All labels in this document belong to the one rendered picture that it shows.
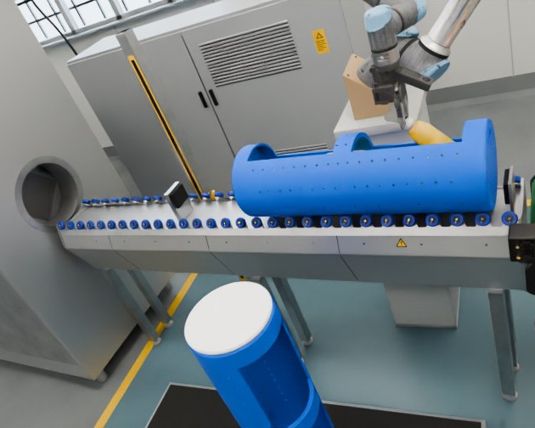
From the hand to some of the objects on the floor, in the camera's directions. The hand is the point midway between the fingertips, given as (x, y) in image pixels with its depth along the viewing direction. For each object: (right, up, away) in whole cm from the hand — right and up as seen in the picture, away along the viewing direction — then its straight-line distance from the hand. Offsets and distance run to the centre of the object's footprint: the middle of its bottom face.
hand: (406, 121), depth 154 cm
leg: (-106, -99, +162) cm, 217 cm away
